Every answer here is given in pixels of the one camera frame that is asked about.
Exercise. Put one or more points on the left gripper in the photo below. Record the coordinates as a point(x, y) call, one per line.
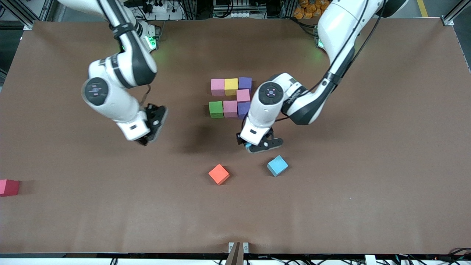
point(239, 140)

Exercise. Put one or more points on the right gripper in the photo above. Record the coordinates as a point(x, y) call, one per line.
point(152, 111)

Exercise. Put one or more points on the purple foam cube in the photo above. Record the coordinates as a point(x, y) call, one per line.
point(243, 110)
point(245, 83)

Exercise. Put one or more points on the pink foam cube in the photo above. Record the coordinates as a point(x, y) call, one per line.
point(218, 87)
point(230, 109)
point(243, 95)

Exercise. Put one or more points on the green foam cube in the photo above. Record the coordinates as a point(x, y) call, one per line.
point(216, 109)

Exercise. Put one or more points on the yellow foam cube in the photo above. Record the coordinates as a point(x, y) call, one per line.
point(231, 87)

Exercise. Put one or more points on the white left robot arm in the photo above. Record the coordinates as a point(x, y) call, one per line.
point(338, 22)

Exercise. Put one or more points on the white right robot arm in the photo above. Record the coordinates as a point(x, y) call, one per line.
point(110, 99)

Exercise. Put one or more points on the orange foam cube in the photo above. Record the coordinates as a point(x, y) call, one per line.
point(219, 174)

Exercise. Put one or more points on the brown table cover sheet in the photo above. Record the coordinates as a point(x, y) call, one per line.
point(110, 221)

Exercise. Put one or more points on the white power strip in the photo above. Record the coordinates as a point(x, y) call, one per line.
point(162, 8)

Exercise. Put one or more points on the pile of orange objects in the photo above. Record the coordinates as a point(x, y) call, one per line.
point(301, 13)

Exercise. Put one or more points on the red foam cube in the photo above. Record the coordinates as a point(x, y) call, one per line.
point(8, 187)

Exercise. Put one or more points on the small metal clamp bracket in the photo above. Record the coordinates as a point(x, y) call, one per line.
point(245, 247)

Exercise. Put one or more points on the brown tapered mount pole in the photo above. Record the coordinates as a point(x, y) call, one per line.
point(232, 257)

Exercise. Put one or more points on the aluminium frame profile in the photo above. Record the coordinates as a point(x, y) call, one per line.
point(18, 10)
point(456, 11)

